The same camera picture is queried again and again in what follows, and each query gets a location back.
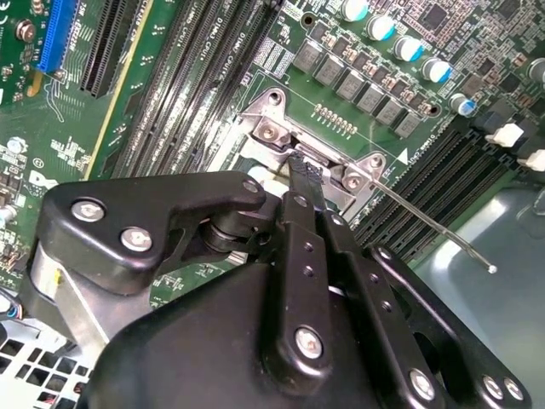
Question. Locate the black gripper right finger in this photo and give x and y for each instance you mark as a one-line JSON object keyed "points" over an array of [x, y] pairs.
{"points": [[396, 341]]}

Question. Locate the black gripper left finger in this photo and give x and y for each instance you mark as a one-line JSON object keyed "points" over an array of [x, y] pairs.
{"points": [[149, 200]]}

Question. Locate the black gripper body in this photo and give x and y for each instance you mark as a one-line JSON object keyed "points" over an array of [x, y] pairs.
{"points": [[191, 341]]}

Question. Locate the metal socket cover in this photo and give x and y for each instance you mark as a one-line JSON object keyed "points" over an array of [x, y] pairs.
{"points": [[266, 152]]}

